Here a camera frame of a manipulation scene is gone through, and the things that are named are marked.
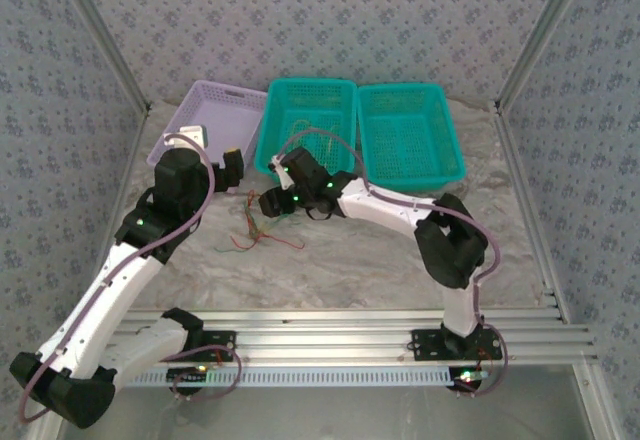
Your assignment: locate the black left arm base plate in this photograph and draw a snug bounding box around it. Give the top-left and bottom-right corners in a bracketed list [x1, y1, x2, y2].
[197, 329, 237, 364]

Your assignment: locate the aluminium mounting rail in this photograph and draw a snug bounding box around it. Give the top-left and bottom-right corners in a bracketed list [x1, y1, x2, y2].
[107, 307, 599, 366]

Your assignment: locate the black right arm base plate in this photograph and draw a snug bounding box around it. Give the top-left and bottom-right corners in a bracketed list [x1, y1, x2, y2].
[410, 327, 504, 361]

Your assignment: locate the teal plastic basket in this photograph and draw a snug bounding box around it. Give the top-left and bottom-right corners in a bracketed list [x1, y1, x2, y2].
[355, 82, 467, 194]
[253, 78, 360, 186]

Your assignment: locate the lilac perforated plastic basket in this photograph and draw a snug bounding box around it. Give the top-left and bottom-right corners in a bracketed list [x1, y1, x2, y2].
[145, 79, 269, 171]

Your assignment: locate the white slotted cable duct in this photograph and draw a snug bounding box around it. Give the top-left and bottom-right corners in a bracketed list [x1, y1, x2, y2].
[119, 364, 494, 389]

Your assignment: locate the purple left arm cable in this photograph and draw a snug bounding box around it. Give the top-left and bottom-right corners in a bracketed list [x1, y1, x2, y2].
[17, 132, 244, 424]

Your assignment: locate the aluminium frame post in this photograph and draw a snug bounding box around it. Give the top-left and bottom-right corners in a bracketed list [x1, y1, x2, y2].
[492, 0, 596, 111]
[52, 0, 152, 114]

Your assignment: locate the green cable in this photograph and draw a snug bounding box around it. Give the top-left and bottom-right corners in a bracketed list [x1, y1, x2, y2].
[249, 212, 291, 241]
[214, 197, 266, 254]

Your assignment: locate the circuit board with LED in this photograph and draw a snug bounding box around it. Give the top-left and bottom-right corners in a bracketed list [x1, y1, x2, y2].
[166, 365, 210, 384]
[449, 367, 494, 391]

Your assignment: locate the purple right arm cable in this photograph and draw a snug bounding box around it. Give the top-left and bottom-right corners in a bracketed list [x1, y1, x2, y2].
[273, 128, 510, 399]

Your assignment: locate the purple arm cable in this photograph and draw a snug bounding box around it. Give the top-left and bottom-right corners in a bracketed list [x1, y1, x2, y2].
[273, 128, 510, 399]
[17, 132, 244, 424]

